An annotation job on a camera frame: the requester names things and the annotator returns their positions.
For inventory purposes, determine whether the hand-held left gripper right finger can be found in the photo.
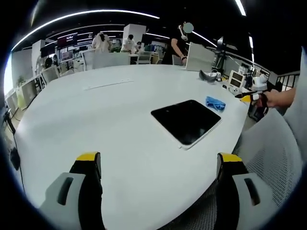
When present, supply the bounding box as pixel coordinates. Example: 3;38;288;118
215;152;274;230

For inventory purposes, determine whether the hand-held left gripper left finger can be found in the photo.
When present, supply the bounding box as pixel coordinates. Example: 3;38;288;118
39;151;103;230

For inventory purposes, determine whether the blue cleaning cloth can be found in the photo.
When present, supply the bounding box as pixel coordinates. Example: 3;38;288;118
205;96;227;112

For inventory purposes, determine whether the black tablet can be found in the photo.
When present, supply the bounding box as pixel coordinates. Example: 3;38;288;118
150;99;223;151

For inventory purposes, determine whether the person's right hand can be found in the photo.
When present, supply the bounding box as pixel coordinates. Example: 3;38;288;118
265;90;285;109

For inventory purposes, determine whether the white small monitor device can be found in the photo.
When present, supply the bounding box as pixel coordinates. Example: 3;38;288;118
228;70;246;88

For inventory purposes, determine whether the black curved headset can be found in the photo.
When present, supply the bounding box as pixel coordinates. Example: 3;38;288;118
198;69;218;85

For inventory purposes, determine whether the white mesh office chair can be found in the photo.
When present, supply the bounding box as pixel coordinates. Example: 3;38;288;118
167;107;304;230

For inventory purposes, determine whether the white upright panel box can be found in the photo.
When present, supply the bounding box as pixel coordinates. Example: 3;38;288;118
185;42;216;73

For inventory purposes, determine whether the black tripod stand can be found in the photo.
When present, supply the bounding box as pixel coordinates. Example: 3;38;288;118
1;107;26;192

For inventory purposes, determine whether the grey mesh office chair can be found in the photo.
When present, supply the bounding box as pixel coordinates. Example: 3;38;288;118
40;66;61;84

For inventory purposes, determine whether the grey desk divider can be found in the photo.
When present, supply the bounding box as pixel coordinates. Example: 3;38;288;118
83;50;132;71

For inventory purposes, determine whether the white round camera device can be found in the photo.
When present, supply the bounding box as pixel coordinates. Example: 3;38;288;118
251;73;269;91

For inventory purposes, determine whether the wall display screen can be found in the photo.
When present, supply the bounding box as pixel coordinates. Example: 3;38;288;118
57;32;79;47

